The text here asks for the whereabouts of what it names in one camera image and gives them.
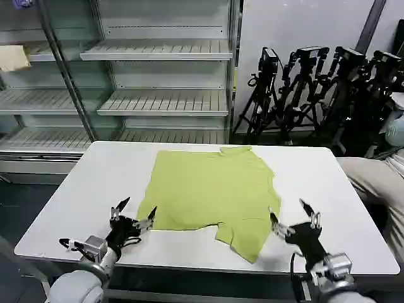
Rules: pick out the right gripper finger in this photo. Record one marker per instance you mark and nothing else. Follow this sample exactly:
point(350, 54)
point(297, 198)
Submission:
point(280, 228)
point(315, 219)

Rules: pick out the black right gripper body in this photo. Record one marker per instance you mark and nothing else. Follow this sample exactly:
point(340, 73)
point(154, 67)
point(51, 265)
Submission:
point(307, 240)

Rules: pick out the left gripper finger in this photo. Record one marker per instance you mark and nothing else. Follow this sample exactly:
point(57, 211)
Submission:
point(146, 222)
point(116, 212)

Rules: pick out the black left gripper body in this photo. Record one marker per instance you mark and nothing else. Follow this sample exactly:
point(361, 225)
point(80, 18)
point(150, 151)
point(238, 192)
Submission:
point(121, 232)

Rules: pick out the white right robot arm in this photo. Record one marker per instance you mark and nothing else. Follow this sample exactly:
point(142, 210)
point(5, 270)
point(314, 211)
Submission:
point(339, 284)

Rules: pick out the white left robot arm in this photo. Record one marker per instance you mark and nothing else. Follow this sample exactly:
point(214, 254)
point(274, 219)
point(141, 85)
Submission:
point(79, 284)

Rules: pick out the white table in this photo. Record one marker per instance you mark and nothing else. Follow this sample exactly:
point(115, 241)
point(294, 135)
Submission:
point(79, 202)

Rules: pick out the yellow-green t-shirt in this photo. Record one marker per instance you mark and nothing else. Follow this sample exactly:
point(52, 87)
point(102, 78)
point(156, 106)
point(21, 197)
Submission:
point(208, 192)

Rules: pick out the person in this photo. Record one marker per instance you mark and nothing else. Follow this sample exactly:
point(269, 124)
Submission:
point(375, 183)

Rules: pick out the pale green white object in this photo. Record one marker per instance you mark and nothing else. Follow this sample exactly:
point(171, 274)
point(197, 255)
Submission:
point(394, 129)

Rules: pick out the grey glass-sided shelf unit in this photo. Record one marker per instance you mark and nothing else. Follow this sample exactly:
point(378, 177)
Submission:
point(38, 101)

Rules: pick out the grey open shelf unit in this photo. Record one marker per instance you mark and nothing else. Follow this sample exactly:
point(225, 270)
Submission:
point(164, 53)

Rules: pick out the grey slanted pole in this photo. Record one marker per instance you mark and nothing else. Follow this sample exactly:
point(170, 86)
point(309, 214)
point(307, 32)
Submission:
point(370, 25)

